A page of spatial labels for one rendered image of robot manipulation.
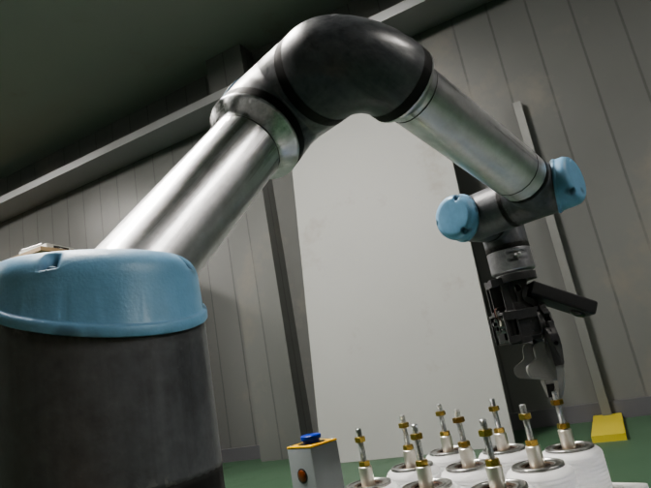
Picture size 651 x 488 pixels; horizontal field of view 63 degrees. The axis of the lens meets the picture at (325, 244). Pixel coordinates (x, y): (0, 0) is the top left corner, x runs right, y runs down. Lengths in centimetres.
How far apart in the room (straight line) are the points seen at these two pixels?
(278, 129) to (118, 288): 36
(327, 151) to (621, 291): 172
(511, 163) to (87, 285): 58
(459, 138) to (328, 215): 238
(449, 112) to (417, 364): 209
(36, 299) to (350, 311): 258
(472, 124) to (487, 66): 259
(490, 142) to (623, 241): 226
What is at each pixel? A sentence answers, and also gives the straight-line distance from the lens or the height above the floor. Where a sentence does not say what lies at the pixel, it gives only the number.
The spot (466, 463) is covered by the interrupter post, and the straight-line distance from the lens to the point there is 95.
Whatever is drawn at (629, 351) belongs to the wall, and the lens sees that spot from 291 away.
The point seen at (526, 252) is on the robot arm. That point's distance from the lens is 97.
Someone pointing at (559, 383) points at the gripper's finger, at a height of 36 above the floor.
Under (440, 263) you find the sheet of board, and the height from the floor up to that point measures 86.
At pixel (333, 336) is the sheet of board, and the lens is 286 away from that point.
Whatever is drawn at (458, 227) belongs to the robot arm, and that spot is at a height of 62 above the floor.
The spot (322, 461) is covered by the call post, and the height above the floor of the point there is 28.
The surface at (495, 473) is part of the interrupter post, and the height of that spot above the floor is 27.
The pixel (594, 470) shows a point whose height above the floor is 22.
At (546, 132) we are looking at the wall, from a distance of 308.
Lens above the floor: 44
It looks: 14 degrees up
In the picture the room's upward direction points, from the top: 10 degrees counter-clockwise
